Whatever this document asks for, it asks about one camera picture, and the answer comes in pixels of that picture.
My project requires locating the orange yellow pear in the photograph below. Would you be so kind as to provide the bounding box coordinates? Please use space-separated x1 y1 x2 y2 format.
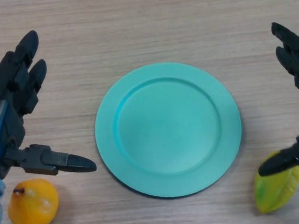
5 177 62 224

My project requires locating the yellow green starfruit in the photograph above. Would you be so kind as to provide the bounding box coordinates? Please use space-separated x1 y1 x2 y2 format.
250 149 299 215

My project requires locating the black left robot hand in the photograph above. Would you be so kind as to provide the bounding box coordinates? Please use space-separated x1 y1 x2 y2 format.
0 26 98 182

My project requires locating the green round plate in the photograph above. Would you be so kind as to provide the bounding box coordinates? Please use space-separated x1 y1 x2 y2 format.
89 56 248 205

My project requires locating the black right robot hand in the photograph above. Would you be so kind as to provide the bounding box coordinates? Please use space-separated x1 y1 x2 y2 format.
245 20 299 178

